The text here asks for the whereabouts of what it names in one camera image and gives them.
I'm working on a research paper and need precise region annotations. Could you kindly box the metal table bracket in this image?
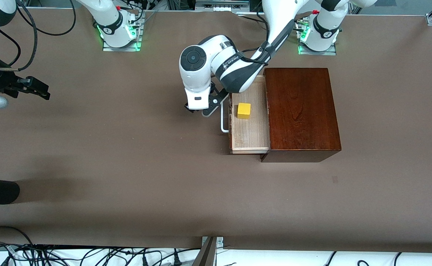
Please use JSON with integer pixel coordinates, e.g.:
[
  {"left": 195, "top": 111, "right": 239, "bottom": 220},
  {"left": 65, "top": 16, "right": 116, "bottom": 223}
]
[{"left": 192, "top": 236, "right": 224, "bottom": 266}]

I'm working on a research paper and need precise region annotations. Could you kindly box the thick black cable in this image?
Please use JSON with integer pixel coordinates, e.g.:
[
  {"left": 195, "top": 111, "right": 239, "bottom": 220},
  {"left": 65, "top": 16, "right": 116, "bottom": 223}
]
[{"left": 238, "top": 14, "right": 267, "bottom": 24}]

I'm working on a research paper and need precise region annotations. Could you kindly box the black looped cable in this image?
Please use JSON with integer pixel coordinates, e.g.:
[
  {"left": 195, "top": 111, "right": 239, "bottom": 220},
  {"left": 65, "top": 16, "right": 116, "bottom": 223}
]
[{"left": 0, "top": 226, "right": 35, "bottom": 247}]

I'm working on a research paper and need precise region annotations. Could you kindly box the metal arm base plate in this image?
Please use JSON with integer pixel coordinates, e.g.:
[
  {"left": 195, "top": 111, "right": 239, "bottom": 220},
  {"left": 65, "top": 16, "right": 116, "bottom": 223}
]
[
  {"left": 102, "top": 22, "right": 143, "bottom": 52},
  {"left": 298, "top": 20, "right": 338, "bottom": 56}
]

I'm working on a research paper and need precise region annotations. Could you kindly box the brown paper table cover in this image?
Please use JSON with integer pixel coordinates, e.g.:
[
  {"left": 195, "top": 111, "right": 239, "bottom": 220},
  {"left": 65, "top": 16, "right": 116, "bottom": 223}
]
[{"left": 0, "top": 8, "right": 432, "bottom": 253}]

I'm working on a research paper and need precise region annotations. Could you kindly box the dark brown wooden cabinet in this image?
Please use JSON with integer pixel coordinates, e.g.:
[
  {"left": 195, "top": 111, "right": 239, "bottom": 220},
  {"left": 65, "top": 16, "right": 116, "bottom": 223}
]
[{"left": 259, "top": 68, "right": 342, "bottom": 163}]

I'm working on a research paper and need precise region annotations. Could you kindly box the yellow wooden block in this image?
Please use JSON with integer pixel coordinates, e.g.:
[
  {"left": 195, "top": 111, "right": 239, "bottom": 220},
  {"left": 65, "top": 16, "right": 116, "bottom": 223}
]
[{"left": 237, "top": 103, "right": 252, "bottom": 120}]

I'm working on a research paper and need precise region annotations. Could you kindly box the aluminium rail with sockets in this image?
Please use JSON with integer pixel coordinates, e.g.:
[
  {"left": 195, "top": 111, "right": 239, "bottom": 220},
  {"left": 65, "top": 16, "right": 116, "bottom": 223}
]
[{"left": 195, "top": 0, "right": 250, "bottom": 11}]

